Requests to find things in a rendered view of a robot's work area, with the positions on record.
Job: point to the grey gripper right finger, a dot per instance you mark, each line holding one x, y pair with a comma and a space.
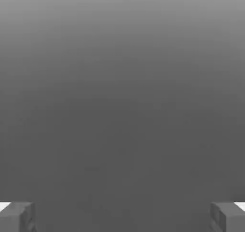
229, 218

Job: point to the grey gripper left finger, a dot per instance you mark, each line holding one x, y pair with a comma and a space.
15, 218

